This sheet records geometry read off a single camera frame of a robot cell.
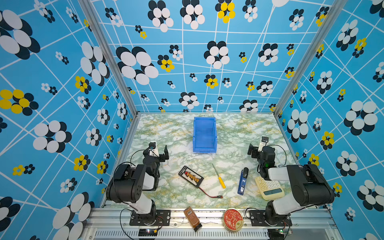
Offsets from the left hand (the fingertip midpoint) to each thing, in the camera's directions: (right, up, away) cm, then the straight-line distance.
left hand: (159, 145), depth 90 cm
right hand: (+63, 0, +4) cm, 64 cm away
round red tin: (+40, -33, -20) cm, 56 cm away
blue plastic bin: (+29, +5, +17) cm, 34 cm away
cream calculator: (+63, -23, -10) cm, 68 cm away
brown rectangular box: (+21, -33, -20) cm, 43 cm away
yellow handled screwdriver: (+37, -19, -5) cm, 42 cm away
